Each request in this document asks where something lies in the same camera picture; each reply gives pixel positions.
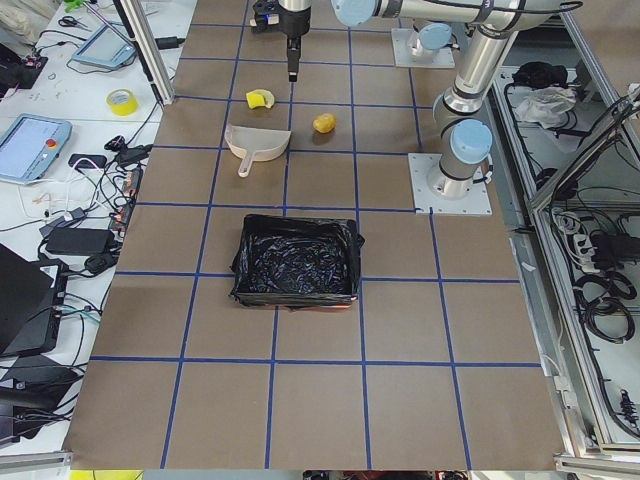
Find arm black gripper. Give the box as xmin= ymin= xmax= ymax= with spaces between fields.
xmin=278 ymin=0 xmax=312 ymax=83

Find black scissors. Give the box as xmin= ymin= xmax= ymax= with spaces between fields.
xmin=58 ymin=15 xmax=88 ymax=31

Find black power adapter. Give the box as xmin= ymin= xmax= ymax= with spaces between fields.
xmin=45 ymin=228 xmax=116 ymax=256

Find white crumpled cloth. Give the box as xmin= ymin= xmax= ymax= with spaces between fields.
xmin=515 ymin=86 xmax=577 ymax=129

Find bin with black bag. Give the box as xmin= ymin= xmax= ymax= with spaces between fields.
xmin=230 ymin=214 xmax=365 ymax=309

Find teach pendant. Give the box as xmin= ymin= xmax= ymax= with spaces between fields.
xmin=1 ymin=114 xmax=72 ymax=185
xmin=71 ymin=23 xmax=136 ymax=71

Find aluminium frame post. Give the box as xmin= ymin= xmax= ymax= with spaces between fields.
xmin=113 ymin=0 xmax=175 ymax=105

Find black laptop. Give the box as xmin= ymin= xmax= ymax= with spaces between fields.
xmin=1 ymin=246 xmax=69 ymax=358

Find yellow tape roll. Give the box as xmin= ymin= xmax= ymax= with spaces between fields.
xmin=106 ymin=89 xmax=139 ymax=116

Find far teach pendant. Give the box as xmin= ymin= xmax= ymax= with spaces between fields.
xmin=71 ymin=23 xmax=136 ymax=71

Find beige plastic dustpan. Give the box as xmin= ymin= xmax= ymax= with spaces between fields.
xmin=224 ymin=125 xmax=291 ymax=178

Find near teach pendant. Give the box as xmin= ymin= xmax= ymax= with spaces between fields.
xmin=1 ymin=114 xmax=72 ymax=185

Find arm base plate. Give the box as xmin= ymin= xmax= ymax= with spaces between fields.
xmin=408 ymin=153 xmax=492 ymax=216
xmin=391 ymin=24 xmax=455 ymax=69

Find yellow potato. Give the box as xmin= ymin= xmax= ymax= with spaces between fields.
xmin=312 ymin=113 xmax=337 ymax=134

